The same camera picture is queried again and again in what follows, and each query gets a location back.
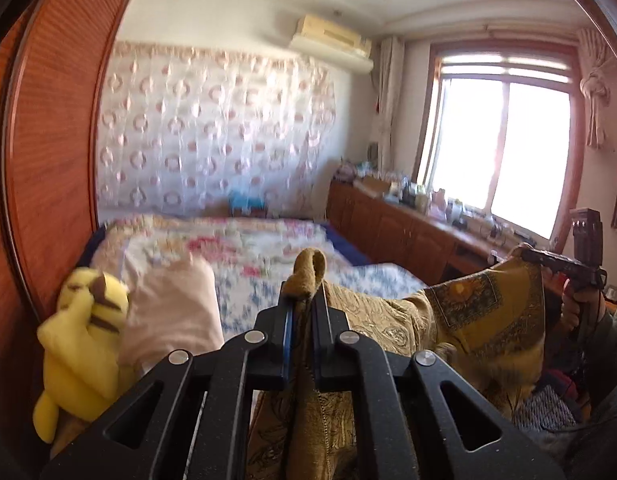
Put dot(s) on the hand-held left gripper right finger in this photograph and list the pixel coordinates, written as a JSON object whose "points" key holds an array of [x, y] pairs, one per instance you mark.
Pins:
{"points": [[368, 385]]}

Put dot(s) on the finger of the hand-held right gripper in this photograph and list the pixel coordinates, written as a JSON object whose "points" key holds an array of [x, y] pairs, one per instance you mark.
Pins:
{"points": [[548, 262]]}

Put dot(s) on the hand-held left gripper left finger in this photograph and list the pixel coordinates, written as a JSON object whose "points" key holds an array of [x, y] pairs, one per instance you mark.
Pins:
{"points": [[223, 385]]}

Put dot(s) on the golden patterned shirt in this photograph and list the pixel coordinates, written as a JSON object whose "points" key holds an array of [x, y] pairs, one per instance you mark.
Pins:
{"points": [[388, 320]]}

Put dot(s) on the person's right hand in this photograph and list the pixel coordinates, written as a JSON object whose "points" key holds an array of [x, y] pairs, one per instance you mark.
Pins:
{"points": [[568, 305]]}

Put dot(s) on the pale pink cloth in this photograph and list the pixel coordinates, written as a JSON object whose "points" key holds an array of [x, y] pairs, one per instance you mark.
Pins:
{"points": [[173, 310]]}

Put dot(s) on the wooden framed window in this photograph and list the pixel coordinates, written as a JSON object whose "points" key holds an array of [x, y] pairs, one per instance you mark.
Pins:
{"points": [[503, 135]]}

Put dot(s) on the pink floral blanket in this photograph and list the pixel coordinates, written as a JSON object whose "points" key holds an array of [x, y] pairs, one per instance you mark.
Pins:
{"points": [[213, 240]]}

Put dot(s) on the grey checked cloth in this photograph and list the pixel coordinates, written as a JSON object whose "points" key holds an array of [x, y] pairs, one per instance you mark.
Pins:
{"points": [[543, 410]]}

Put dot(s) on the yellow plush toy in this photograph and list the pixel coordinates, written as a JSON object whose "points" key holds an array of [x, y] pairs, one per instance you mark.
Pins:
{"points": [[81, 340]]}

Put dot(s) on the tied cream curtain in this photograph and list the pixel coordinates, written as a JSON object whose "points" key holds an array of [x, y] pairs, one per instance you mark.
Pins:
{"points": [[596, 90]]}

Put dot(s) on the long wooden cabinet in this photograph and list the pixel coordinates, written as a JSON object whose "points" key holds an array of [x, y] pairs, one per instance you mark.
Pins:
{"points": [[388, 225]]}

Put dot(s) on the blue box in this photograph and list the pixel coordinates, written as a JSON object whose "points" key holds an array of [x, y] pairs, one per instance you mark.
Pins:
{"points": [[246, 204]]}

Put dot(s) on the cardboard box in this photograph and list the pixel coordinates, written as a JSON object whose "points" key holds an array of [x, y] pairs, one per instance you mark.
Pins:
{"points": [[373, 186]]}

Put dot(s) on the cream window curtain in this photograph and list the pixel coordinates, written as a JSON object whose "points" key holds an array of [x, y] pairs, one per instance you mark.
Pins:
{"points": [[391, 95]]}

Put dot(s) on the circle patterned sheer curtain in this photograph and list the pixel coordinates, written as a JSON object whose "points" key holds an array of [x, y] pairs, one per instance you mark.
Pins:
{"points": [[213, 130]]}

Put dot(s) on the wooden louvered wardrobe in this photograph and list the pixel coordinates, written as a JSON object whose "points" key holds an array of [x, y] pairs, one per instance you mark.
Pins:
{"points": [[43, 150]]}

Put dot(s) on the beige wall air conditioner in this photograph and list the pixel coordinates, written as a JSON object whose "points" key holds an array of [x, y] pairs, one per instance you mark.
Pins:
{"points": [[333, 35]]}

